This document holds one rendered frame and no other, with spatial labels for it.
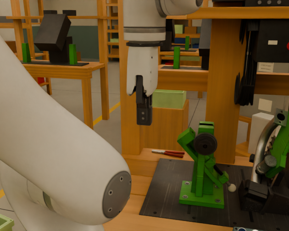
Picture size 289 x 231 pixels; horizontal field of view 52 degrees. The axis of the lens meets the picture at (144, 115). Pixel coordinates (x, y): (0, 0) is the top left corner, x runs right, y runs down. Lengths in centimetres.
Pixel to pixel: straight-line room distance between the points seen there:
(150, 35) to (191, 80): 82
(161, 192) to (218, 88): 50
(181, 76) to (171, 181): 48
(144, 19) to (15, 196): 38
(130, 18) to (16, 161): 34
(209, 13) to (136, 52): 60
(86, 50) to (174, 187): 1125
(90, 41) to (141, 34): 1154
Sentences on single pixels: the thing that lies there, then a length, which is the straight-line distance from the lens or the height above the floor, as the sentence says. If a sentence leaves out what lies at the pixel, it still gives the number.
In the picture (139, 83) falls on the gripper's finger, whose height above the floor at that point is 138.
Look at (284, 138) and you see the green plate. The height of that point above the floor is 115.
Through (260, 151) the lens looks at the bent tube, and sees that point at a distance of 112.
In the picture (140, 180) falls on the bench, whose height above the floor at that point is 88.
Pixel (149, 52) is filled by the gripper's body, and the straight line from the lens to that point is 58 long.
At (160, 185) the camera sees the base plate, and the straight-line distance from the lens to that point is 116.
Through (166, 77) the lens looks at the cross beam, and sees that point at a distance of 138.
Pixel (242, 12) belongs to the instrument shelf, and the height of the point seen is 152.
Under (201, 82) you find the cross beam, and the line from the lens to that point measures 138.
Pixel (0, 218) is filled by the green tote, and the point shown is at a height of 96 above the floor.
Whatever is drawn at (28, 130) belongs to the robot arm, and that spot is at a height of 138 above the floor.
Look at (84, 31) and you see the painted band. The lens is 1220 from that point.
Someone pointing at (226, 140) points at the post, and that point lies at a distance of 136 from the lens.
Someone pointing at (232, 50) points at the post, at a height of 138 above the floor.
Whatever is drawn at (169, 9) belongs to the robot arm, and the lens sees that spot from 56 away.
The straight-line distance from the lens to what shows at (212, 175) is 105.
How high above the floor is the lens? 150
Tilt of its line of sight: 18 degrees down
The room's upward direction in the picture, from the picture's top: straight up
